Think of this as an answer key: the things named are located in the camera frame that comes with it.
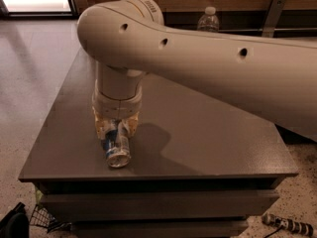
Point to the clear plastic water bottle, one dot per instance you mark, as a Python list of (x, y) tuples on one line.
[(209, 22)]

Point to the grey drawer cabinet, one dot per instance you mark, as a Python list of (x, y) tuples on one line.
[(199, 169)]

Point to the silver blue redbull can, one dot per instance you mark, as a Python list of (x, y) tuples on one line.
[(116, 145)]

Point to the horizontal metal rail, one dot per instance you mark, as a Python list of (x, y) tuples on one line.
[(309, 29)]

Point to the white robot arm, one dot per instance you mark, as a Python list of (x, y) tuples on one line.
[(272, 78)]

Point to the black wire basket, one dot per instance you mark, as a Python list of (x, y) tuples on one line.
[(40, 217)]

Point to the right metal wall bracket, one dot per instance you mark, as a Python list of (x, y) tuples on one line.
[(272, 16)]

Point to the black white power strip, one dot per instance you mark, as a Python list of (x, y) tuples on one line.
[(280, 223)]

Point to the black bag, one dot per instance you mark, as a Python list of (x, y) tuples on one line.
[(15, 224)]

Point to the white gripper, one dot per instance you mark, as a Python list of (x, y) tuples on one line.
[(116, 107)]

